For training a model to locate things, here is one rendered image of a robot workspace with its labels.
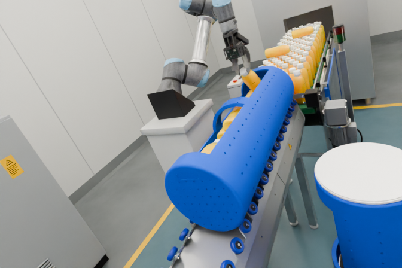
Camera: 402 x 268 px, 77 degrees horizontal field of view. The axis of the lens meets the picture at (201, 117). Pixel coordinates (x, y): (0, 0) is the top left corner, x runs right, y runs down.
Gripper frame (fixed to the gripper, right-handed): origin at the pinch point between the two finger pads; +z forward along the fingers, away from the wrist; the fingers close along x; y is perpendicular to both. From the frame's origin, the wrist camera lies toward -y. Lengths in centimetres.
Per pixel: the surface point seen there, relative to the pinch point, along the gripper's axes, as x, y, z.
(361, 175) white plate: 44, 41, 26
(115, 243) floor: -160, 26, 130
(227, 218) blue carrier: 8, 62, 28
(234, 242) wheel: 11, 67, 32
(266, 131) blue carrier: 14.6, 29.1, 16.8
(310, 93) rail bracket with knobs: 21.1, -31.5, 29.3
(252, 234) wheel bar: 13, 59, 38
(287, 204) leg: -6, -22, 108
